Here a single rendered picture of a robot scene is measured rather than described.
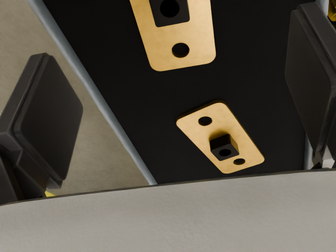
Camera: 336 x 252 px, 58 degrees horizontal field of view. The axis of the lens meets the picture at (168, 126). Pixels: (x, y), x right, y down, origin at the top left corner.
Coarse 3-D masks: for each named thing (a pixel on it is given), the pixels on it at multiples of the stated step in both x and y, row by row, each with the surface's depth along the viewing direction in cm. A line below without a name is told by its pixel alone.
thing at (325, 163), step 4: (312, 152) 48; (316, 152) 46; (312, 156) 49; (316, 156) 46; (312, 160) 49; (316, 160) 47; (320, 160) 44; (324, 160) 43; (328, 160) 43; (332, 160) 43; (320, 164) 45; (324, 164) 44; (328, 164) 44; (332, 164) 44
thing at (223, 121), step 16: (192, 112) 21; (208, 112) 21; (224, 112) 21; (192, 128) 22; (208, 128) 22; (224, 128) 22; (240, 128) 22; (208, 144) 23; (224, 144) 22; (240, 144) 23; (224, 160) 25; (256, 160) 25
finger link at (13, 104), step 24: (24, 72) 10; (48, 72) 11; (24, 96) 9; (48, 96) 10; (72, 96) 12; (0, 120) 9; (24, 120) 9; (48, 120) 10; (72, 120) 12; (0, 144) 9; (24, 144) 9; (48, 144) 10; (72, 144) 12; (24, 168) 9; (48, 168) 10; (24, 192) 9
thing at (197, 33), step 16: (144, 0) 15; (160, 0) 14; (176, 0) 14; (192, 0) 15; (208, 0) 15; (144, 16) 15; (160, 16) 14; (176, 16) 14; (192, 16) 15; (208, 16) 15; (144, 32) 16; (160, 32) 16; (176, 32) 16; (192, 32) 16; (208, 32) 16; (160, 48) 17; (192, 48) 17; (208, 48) 17; (160, 64) 18; (176, 64) 18; (192, 64) 18
